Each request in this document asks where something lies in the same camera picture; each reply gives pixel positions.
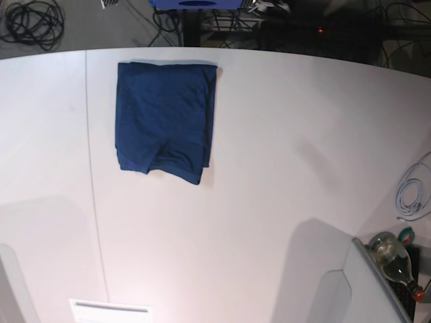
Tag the clear plastic bottle red cap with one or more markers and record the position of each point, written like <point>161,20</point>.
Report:
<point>392,258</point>

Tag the blue plastic bin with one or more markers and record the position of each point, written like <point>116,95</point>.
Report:
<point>197,4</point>

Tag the dark blue t-shirt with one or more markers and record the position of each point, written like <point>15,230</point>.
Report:
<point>164,118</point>

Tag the green tape roll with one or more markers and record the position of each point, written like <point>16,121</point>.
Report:
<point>407,236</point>

